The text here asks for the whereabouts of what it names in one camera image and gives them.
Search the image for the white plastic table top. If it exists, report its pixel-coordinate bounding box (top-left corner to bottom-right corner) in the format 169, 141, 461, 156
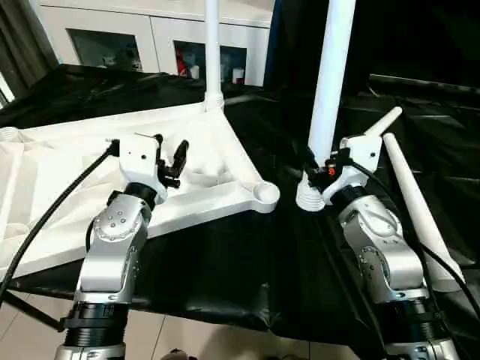
0, 103, 281, 280

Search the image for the grey curtain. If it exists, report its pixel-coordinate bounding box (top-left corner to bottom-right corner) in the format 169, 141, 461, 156
0, 0, 65, 102

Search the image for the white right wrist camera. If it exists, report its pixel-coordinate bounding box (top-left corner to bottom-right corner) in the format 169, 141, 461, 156
321, 135, 380, 205

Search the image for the black stand leg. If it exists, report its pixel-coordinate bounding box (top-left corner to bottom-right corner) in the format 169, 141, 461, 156
0, 292, 67, 334

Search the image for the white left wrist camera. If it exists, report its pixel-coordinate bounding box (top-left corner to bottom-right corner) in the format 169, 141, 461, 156
116, 133, 172, 203

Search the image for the black work mat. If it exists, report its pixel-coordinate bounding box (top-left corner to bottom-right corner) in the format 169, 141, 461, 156
0, 64, 480, 353

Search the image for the white glass-door cabinet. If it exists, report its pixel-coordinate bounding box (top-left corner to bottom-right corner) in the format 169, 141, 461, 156
34, 0, 275, 87

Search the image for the white plastic table leg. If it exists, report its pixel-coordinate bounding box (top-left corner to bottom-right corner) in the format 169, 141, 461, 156
363, 106, 404, 140
295, 0, 357, 214
202, 0, 225, 113
382, 132, 467, 293

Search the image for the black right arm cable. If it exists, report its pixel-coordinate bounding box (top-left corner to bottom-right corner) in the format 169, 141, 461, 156
334, 154, 480, 331

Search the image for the black backdrop cloth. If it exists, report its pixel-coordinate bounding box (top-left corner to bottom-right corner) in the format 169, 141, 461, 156
264, 0, 480, 91

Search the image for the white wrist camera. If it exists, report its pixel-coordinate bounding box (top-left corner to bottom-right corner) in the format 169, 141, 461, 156
116, 133, 172, 203
321, 135, 380, 205

